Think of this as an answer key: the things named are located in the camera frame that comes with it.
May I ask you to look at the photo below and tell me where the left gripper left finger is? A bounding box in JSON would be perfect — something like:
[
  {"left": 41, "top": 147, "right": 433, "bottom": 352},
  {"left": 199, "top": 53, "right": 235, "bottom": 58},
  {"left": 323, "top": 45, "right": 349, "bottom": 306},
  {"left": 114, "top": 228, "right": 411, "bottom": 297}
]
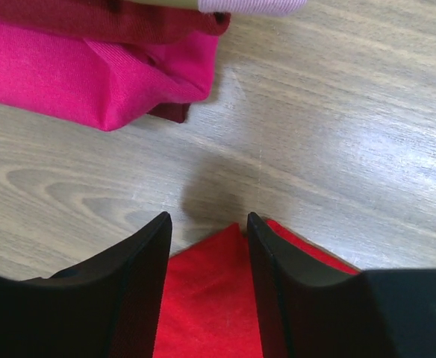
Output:
[{"left": 0, "top": 213, "right": 172, "bottom": 357}]

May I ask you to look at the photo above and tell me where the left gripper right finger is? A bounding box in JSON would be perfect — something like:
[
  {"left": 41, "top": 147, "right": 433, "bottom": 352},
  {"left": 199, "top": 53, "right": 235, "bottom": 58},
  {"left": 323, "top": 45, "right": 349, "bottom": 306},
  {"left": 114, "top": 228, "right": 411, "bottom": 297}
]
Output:
[{"left": 247, "top": 213, "right": 436, "bottom": 357}]

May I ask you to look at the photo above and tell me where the magenta folded t shirt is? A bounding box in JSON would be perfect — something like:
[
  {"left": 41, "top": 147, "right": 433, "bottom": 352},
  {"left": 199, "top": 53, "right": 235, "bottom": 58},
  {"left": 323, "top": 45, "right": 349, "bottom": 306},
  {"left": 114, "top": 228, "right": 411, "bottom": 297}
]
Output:
[{"left": 0, "top": 24, "right": 218, "bottom": 131}]

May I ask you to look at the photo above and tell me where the dark red folded t shirt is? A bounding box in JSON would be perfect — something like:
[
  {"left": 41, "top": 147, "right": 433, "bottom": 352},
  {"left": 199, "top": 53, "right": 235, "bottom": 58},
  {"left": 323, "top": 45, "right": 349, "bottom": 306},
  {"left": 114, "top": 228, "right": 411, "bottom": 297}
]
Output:
[{"left": 0, "top": 0, "right": 232, "bottom": 124}]

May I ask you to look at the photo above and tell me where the pink folded printed t shirt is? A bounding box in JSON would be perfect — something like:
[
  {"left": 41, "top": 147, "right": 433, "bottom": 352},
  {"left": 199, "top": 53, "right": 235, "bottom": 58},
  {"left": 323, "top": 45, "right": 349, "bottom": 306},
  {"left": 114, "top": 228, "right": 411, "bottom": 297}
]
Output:
[{"left": 128, "top": 0, "right": 308, "bottom": 18}]

